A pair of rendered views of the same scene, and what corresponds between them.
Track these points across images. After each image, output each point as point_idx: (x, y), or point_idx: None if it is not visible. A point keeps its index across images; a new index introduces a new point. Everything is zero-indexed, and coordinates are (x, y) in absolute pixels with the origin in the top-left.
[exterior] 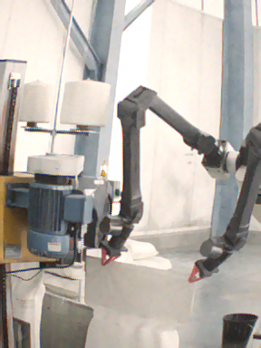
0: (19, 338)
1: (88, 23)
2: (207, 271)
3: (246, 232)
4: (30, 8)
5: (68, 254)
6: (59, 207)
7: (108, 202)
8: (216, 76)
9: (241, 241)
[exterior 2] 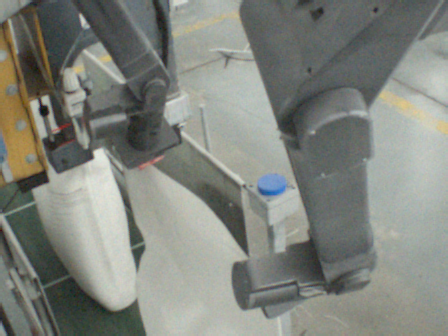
0: (32, 297)
1: None
2: (285, 303)
3: (362, 262)
4: None
5: (70, 149)
6: None
7: (157, 14)
8: None
9: (348, 286)
